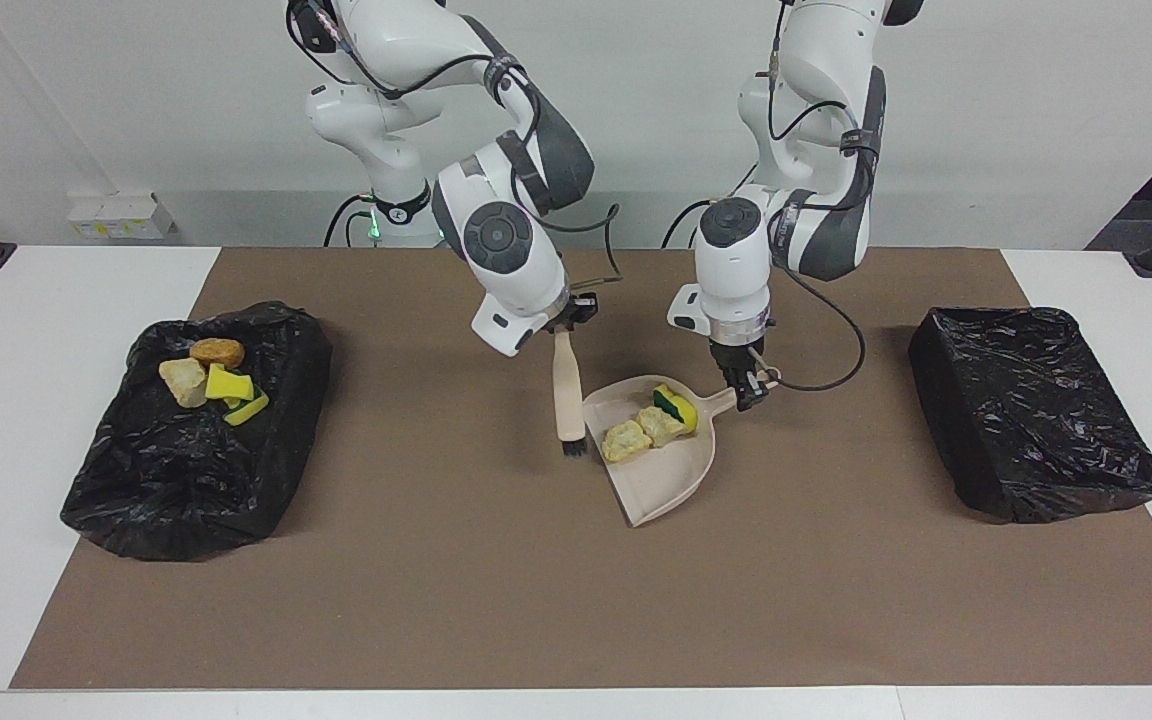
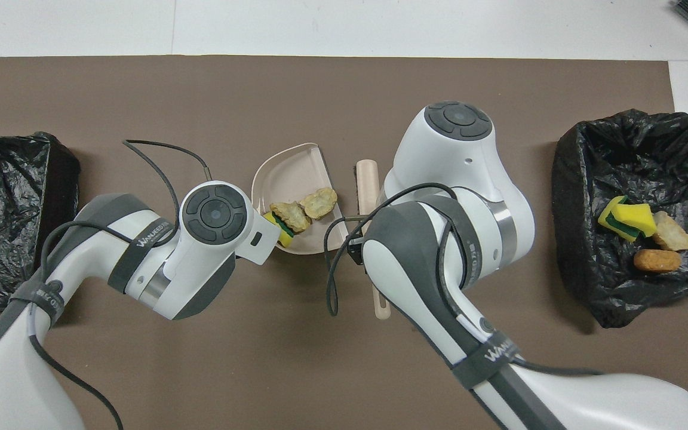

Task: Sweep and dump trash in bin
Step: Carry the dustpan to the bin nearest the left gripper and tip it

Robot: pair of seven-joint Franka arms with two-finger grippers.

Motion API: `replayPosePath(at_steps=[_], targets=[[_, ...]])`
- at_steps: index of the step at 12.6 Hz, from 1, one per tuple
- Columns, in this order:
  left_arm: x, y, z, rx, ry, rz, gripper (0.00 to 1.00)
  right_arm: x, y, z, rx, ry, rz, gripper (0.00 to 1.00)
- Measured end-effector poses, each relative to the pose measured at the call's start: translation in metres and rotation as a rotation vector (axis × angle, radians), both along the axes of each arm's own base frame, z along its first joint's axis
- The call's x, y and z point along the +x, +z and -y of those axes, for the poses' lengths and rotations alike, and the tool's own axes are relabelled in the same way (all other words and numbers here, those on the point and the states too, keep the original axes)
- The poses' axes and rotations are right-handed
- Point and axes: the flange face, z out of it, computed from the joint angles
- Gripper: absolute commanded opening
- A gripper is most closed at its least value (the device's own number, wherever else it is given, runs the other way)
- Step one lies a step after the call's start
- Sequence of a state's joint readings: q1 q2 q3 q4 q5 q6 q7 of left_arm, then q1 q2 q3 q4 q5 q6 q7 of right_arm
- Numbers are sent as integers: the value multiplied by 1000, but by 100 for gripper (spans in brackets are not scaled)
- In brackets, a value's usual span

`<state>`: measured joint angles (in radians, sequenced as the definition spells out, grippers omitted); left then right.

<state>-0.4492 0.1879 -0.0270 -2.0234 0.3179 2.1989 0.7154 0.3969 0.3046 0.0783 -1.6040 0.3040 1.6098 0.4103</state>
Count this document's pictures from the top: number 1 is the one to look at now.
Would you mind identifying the beige hand brush black bristles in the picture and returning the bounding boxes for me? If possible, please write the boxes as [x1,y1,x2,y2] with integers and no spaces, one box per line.
[552,330,589,459]

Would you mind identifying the yellow sponge piece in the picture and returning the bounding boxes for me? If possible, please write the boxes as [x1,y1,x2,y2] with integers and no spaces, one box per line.
[204,362,255,403]
[652,384,699,433]
[223,392,271,428]

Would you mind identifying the beige foam chunk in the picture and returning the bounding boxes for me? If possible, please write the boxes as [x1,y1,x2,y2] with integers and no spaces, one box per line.
[636,405,687,448]
[158,358,209,409]

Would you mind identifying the beige plastic dustpan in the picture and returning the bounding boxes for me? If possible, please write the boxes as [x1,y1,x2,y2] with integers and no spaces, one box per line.
[582,368,782,528]

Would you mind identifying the orange striped bread piece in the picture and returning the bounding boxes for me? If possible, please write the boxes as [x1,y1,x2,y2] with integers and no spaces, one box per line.
[601,420,653,464]

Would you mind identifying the orange brown bread nugget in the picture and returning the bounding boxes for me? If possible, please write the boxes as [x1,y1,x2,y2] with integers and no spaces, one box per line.
[189,338,246,369]

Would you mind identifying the black bag lined bin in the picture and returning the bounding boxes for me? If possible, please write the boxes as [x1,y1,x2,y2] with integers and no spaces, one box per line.
[60,301,334,562]
[908,306,1152,524]

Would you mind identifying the brown table mat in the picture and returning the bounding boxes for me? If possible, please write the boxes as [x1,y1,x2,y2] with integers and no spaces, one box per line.
[11,247,1152,691]

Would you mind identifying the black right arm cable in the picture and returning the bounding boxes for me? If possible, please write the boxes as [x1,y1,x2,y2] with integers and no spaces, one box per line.
[288,0,622,321]

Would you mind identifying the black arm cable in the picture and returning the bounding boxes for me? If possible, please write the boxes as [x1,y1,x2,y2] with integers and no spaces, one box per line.
[741,60,867,393]
[288,0,622,321]

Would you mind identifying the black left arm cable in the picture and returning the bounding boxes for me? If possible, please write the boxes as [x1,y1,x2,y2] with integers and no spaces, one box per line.
[741,60,867,393]

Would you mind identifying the white wall socket box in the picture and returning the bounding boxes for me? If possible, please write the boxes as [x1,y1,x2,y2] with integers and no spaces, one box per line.
[68,192,177,241]

